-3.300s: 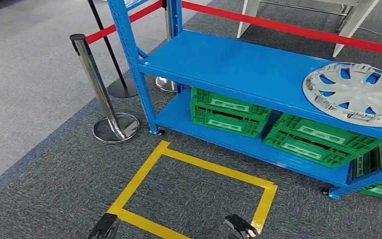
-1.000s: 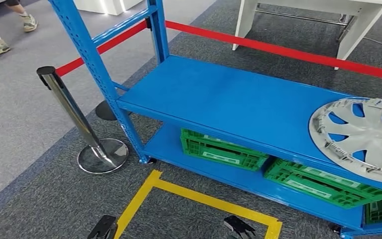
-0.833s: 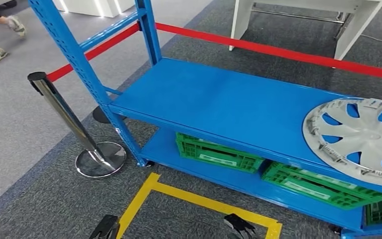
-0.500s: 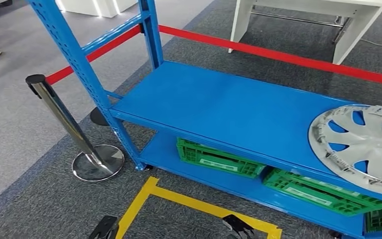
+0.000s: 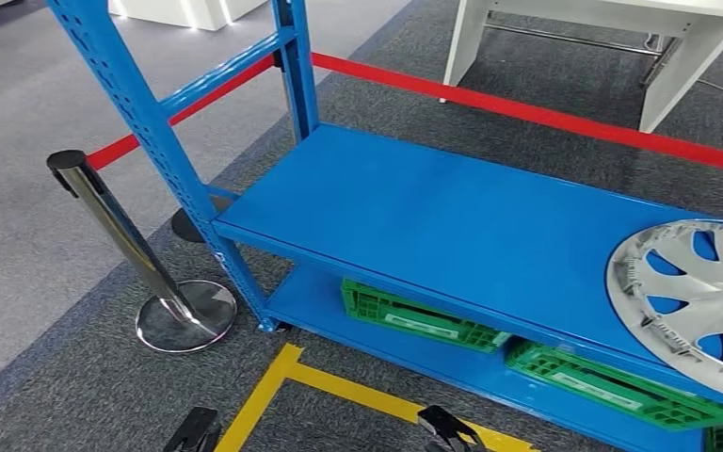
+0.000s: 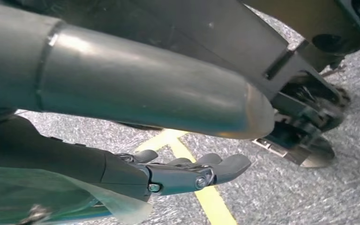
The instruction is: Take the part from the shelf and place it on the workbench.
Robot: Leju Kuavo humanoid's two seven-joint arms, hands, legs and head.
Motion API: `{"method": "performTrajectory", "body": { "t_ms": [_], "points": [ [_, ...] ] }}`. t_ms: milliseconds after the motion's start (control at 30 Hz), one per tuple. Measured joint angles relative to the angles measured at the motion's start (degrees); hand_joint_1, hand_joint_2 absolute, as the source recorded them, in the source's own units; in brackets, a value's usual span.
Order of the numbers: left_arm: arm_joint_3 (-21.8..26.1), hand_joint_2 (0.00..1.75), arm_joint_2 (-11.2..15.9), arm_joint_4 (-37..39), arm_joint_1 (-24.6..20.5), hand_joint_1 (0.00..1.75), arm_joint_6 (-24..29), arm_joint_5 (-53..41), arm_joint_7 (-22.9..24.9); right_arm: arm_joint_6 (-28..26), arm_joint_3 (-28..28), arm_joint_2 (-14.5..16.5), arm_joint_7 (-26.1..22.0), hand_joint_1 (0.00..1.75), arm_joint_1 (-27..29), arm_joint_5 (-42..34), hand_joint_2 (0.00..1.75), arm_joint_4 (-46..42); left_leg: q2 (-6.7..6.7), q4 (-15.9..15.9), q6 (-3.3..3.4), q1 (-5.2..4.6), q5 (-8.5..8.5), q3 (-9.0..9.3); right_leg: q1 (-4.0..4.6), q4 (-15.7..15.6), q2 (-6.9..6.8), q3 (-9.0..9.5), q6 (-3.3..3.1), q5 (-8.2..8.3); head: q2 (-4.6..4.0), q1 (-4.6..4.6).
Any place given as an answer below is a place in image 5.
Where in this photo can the blue metal shelf rack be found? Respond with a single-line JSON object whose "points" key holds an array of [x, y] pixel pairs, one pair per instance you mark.
{"points": [[449, 237]]}

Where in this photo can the red barrier belt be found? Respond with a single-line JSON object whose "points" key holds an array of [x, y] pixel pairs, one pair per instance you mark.
{"points": [[180, 112], [523, 112]]}

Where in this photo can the black robot right foot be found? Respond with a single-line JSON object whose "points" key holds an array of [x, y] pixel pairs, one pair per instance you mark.
{"points": [[449, 430]]}

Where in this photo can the black robot foot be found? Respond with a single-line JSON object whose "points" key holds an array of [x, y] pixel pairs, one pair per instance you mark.
{"points": [[449, 430], [193, 432]]}

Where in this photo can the black robot left foot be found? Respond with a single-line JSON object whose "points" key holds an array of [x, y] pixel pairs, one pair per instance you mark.
{"points": [[193, 432]]}

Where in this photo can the silver wheel hubcap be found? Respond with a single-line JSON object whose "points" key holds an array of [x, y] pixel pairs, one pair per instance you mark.
{"points": [[704, 299]]}

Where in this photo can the white panel desk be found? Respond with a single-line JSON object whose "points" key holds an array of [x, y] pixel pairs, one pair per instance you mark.
{"points": [[679, 56]]}

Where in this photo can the black stanchion post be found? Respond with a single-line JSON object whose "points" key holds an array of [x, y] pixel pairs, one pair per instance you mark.
{"points": [[190, 224]]}

